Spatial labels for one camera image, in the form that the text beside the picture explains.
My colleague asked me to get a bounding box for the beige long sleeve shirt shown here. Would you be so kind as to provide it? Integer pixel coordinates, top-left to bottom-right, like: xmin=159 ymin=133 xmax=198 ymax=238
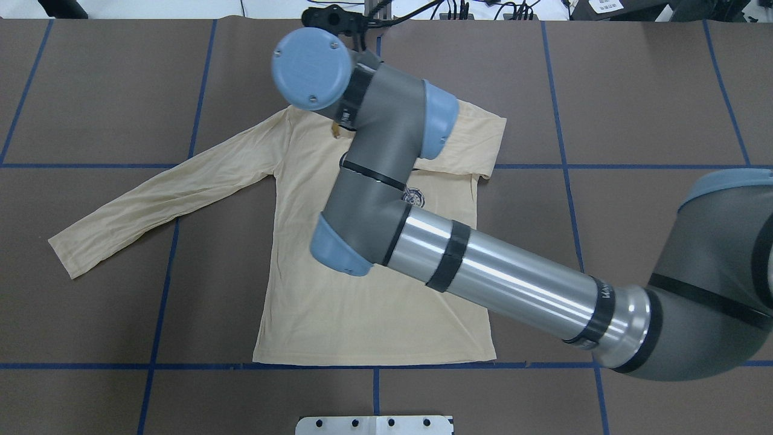
xmin=48 ymin=106 xmax=496 ymax=366

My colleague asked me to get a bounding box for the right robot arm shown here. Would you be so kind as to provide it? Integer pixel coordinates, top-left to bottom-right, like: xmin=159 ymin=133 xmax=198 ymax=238
xmin=272 ymin=27 xmax=772 ymax=382

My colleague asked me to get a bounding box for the brown paper table cover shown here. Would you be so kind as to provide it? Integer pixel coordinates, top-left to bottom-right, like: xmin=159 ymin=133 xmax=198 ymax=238
xmin=2 ymin=16 xmax=771 ymax=434

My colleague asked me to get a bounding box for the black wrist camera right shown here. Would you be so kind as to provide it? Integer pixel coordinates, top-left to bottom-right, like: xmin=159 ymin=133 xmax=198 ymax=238
xmin=301 ymin=4 xmax=368 ymax=37

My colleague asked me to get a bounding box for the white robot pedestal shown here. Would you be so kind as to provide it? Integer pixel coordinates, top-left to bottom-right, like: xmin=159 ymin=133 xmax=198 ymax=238
xmin=295 ymin=415 xmax=455 ymax=434

